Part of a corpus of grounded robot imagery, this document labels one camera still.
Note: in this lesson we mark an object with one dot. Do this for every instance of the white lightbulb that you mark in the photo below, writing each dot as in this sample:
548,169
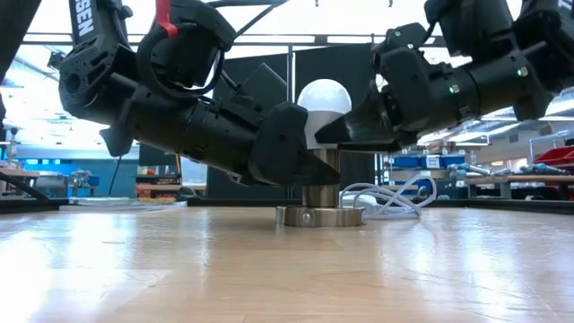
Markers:
324,96

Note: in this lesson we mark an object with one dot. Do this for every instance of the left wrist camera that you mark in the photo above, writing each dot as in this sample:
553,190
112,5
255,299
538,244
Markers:
188,45

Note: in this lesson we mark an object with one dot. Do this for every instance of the metal lamp base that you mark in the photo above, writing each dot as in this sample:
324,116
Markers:
320,216

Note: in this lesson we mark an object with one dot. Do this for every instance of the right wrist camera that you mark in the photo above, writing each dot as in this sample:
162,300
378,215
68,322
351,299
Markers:
406,36

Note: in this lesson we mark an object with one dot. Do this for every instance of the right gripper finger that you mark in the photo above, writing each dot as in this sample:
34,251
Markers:
367,121
372,147

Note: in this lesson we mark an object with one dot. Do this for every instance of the wooden shelf with boxes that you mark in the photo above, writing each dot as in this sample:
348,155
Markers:
154,186

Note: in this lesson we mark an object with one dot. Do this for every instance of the clear plastic box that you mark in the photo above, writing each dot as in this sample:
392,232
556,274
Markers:
195,172

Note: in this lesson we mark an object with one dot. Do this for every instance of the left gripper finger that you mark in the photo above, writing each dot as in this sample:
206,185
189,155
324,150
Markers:
282,148
260,89

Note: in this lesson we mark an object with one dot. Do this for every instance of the red storage bin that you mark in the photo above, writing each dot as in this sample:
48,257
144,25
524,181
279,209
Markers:
558,157

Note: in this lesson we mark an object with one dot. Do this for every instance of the black aluminium rig frame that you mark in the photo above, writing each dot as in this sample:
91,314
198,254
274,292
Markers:
493,205

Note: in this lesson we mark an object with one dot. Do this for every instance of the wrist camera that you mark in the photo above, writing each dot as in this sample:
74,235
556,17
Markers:
188,45
406,36

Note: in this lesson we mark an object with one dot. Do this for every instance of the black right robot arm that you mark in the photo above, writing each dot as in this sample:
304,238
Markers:
515,81

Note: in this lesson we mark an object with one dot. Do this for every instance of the grey stand with knob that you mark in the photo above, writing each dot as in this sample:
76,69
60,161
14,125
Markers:
13,143

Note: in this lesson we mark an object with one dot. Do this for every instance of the wooden table black leg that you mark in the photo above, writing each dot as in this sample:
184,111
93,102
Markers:
18,172

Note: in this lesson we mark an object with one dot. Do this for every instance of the blue storage bins row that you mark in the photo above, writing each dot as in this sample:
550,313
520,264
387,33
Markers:
430,161

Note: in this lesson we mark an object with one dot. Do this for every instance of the black monitor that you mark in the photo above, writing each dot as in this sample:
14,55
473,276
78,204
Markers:
154,156

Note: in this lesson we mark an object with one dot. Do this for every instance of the red tape strip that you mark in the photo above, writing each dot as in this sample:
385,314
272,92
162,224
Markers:
165,20

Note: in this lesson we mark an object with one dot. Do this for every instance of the wooden workbench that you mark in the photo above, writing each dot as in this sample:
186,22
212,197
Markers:
520,179

